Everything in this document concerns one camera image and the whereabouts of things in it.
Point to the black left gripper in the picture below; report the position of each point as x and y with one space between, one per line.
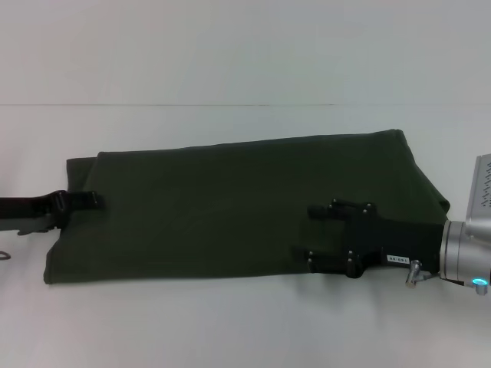
27 211

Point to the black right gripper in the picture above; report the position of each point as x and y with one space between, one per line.
395 241

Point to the dark green t-shirt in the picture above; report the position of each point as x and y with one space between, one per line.
230 214

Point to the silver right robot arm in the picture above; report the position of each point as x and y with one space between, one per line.
464 253

